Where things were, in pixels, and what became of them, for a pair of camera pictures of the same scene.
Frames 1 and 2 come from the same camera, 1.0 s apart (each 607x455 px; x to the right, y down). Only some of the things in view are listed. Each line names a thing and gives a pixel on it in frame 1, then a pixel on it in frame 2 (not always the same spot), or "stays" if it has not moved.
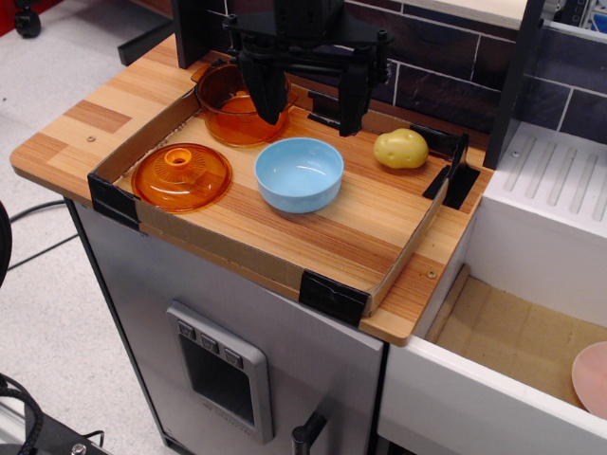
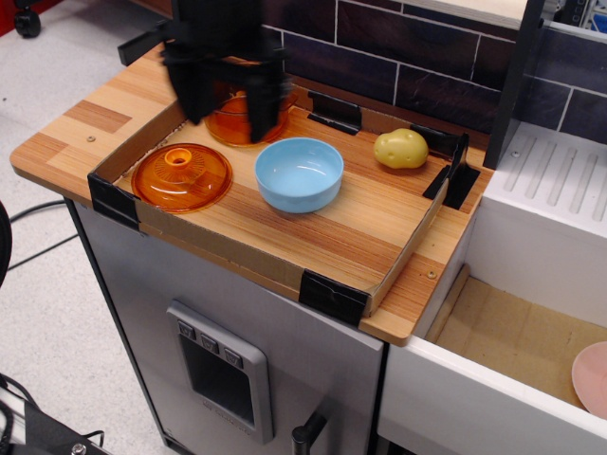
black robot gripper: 311,36 to 229,31
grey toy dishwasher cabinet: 229,360 stays
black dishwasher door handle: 304,436 stays
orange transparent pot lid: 180,178 stays
